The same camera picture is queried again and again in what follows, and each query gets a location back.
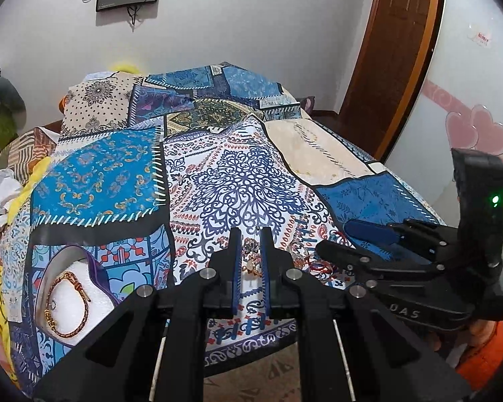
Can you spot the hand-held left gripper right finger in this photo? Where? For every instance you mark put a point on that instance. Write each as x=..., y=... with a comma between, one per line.
x=265, y=272

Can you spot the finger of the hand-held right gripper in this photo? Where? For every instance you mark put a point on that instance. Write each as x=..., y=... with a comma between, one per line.
x=369, y=230
x=339, y=253

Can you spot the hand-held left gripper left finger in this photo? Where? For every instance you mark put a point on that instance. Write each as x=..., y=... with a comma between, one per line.
x=235, y=272

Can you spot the red bangle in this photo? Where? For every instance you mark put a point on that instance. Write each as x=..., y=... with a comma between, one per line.
x=320, y=267

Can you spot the purple heart-shaped jewelry box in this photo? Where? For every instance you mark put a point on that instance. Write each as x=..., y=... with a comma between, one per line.
x=71, y=303

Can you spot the person's right forearm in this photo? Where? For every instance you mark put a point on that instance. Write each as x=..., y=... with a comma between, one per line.
x=484, y=356

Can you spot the blue patchwork printed blanket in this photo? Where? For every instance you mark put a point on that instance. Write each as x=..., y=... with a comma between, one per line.
x=243, y=176

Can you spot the beige patterned bedsheet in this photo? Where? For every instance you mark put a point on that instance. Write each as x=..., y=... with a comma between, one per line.
x=255, y=370

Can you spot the purple bag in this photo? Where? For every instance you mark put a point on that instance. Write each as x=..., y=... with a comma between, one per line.
x=308, y=103

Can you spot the white wardrobe door pink hearts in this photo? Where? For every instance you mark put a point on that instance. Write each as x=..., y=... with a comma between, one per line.
x=465, y=75

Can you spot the brown wooden door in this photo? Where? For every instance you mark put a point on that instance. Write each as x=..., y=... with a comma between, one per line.
x=394, y=50

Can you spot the small red white sticker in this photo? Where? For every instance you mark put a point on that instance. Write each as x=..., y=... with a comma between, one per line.
x=482, y=36

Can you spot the orange striped cloth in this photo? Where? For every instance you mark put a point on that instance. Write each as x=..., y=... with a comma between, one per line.
x=31, y=146

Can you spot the white cloth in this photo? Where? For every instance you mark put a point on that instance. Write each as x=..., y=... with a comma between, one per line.
x=0, y=201

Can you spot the grey green pillow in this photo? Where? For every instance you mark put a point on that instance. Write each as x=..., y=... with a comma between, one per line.
x=6, y=96

